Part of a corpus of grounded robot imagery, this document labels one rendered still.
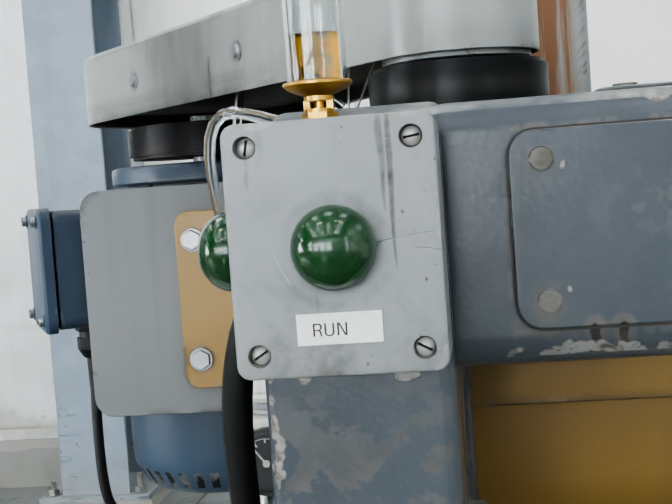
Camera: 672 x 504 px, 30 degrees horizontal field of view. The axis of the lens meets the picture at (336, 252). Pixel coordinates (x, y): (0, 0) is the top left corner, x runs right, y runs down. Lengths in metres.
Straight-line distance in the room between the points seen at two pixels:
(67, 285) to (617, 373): 0.41
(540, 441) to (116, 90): 0.39
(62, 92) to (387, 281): 5.10
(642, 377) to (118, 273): 0.38
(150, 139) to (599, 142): 0.53
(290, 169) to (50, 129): 5.09
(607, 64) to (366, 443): 5.24
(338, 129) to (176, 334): 0.48
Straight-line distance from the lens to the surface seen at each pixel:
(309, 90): 0.51
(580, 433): 0.79
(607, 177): 0.48
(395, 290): 0.43
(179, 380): 0.90
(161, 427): 0.95
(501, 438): 0.79
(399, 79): 0.60
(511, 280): 0.48
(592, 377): 0.73
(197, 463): 0.94
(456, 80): 0.59
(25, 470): 6.16
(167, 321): 0.90
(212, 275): 0.45
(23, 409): 6.15
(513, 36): 0.61
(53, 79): 5.53
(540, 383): 0.73
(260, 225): 0.44
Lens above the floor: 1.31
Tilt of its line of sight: 3 degrees down
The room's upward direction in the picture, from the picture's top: 4 degrees counter-clockwise
